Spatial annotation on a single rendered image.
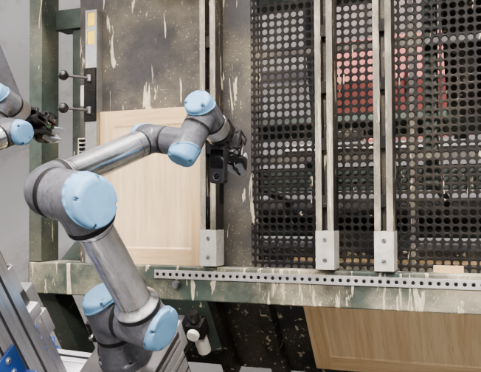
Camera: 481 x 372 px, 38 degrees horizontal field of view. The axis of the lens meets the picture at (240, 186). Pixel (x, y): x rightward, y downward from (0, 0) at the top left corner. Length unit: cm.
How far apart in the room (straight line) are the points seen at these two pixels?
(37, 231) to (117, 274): 118
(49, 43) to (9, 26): 373
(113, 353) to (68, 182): 59
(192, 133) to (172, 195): 75
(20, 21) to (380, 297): 487
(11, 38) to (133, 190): 421
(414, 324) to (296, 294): 51
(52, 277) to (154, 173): 57
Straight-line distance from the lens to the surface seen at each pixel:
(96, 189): 151
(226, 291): 241
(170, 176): 252
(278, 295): 235
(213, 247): 239
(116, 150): 176
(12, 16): 655
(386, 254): 222
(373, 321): 266
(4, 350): 180
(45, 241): 280
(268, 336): 279
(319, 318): 270
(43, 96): 282
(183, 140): 178
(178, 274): 247
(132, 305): 171
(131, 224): 260
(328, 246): 226
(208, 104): 180
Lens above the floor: 233
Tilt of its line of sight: 30 degrees down
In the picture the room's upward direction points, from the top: 14 degrees counter-clockwise
